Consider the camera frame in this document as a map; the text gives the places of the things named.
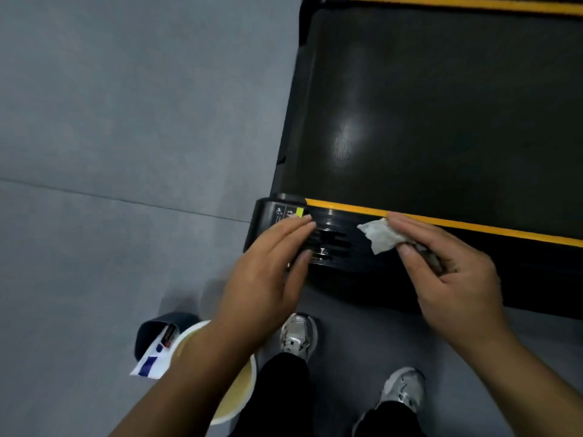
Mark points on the person's left hand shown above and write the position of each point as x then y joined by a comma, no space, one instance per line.
255,291

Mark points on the person's right hand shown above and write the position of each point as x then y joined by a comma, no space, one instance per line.
460,291

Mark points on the person's left middle finger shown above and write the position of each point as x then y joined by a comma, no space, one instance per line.
282,227

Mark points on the person's left thumb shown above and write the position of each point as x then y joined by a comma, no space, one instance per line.
298,275

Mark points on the person's right thumb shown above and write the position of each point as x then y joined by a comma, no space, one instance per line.
412,273

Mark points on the white wipe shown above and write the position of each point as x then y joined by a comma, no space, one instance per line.
380,234

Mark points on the person's right forearm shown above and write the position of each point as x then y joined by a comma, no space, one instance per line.
524,386

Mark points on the person's left grey sneaker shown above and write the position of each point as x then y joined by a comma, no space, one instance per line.
298,336

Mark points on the person's grey sneaker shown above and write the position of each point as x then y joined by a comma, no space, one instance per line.
298,336
403,389

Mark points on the person's right grey sneaker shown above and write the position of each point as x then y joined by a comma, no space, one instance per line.
403,389

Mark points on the person's left black trouser leg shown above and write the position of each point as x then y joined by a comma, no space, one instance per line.
278,400

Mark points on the person's black trouser leg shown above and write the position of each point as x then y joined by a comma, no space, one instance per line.
278,400
387,421

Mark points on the white bucket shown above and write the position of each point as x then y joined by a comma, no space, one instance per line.
237,391

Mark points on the black treadmill with yellow stripes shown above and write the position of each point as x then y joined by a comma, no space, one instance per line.
437,131

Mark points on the person's right black trouser leg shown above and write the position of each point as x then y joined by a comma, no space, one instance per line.
387,421

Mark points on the white and blue packet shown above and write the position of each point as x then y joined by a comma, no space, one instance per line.
152,357

